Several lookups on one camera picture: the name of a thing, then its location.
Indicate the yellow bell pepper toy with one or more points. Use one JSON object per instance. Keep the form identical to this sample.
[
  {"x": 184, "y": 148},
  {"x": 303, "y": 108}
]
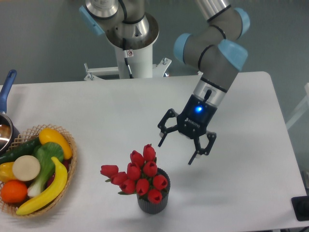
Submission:
[{"x": 6, "y": 172}]

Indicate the black device at edge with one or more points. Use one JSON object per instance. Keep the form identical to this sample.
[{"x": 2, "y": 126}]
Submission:
[{"x": 301, "y": 207}]

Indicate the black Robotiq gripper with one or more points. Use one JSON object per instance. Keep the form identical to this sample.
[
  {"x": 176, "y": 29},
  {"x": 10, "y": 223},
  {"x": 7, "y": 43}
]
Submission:
[{"x": 195, "y": 120}]

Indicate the green bok choy toy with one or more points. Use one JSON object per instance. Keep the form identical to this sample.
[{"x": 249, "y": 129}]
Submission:
[{"x": 44, "y": 153}]

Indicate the white frame at right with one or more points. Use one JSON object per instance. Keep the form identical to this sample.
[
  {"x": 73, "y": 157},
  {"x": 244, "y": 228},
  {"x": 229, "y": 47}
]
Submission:
[{"x": 299, "y": 110}]

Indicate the dark green cucumber toy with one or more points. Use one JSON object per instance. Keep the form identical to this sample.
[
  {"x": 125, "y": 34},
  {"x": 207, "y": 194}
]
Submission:
[{"x": 26, "y": 148}]

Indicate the dark red fruit toy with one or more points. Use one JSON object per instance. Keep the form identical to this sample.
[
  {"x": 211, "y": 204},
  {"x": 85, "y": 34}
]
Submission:
[{"x": 66, "y": 163}]

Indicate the blue handled saucepan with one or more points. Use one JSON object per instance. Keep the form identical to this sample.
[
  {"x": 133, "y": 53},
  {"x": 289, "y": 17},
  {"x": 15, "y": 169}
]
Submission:
[{"x": 8, "y": 132}]

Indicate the beige round disc toy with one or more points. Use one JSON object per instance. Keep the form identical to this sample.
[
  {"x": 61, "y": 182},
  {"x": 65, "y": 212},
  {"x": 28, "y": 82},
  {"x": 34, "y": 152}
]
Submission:
[{"x": 26, "y": 168}]

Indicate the woven wicker basket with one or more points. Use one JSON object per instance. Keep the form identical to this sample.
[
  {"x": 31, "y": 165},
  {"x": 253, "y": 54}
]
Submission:
[{"x": 28, "y": 135}]

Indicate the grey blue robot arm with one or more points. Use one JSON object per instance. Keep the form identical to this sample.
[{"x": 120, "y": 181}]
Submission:
[{"x": 214, "y": 53}]

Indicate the red tulip bouquet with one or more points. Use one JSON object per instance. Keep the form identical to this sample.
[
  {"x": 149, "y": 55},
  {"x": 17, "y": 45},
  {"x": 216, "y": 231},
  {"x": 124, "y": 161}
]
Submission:
[{"x": 142, "y": 176}]

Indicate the yellow lemon toy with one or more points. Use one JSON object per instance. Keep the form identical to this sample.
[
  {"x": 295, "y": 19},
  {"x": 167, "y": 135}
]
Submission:
[{"x": 52, "y": 135}]

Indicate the dark grey ribbed vase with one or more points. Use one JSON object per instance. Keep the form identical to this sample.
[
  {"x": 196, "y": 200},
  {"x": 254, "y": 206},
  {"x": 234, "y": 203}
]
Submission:
[{"x": 155, "y": 208}]

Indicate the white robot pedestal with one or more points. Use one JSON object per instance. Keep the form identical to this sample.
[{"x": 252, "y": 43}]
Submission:
[{"x": 133, "y": 45}]

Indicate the orange plastic fruit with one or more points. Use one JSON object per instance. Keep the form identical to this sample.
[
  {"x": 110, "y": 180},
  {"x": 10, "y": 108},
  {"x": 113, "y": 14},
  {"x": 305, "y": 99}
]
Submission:
[{"x": 14, "y": 191}]

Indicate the yellow plastic banana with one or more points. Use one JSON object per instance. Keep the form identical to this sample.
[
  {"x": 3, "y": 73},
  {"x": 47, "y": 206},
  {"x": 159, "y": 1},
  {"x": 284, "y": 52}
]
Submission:
[{"x": 49, "y": 194}]

